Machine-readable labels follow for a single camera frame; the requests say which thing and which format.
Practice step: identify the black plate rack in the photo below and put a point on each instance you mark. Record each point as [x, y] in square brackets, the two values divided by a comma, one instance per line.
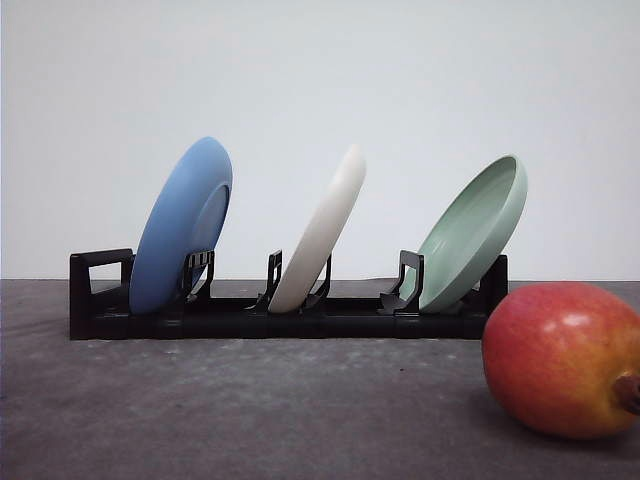
[101, 306]

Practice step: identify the green plate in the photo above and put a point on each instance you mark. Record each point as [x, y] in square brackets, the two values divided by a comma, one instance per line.
[469, 234]

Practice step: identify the white plate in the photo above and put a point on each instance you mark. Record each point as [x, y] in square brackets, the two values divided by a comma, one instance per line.
[321, 237]

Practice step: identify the red yellow pomegranate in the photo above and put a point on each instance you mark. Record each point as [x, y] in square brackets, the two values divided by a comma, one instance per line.
[563, 359]

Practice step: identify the blue plate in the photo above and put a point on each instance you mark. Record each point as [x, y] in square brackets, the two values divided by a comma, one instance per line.
[188, 216]

